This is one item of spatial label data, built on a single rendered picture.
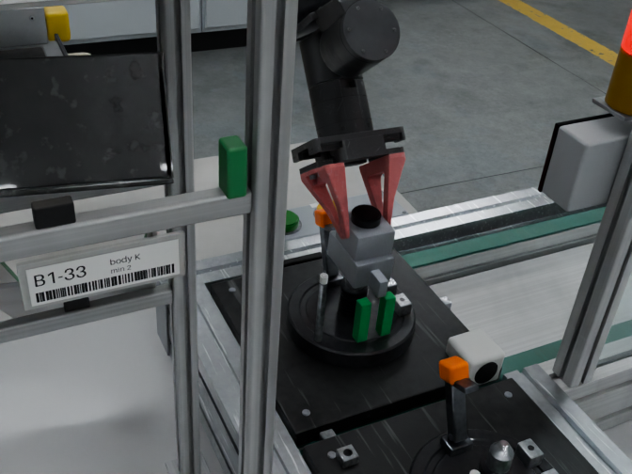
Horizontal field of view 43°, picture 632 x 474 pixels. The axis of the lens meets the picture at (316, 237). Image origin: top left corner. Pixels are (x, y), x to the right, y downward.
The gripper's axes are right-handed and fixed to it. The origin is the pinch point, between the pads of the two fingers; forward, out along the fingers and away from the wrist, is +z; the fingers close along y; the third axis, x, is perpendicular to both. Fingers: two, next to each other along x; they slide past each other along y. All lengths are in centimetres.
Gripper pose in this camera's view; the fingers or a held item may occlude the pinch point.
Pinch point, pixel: (364, 227)
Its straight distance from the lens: 80.8
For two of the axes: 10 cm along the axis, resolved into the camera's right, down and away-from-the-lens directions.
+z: 2.0, 9.8, -0.1
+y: 9.0, -1.8, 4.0
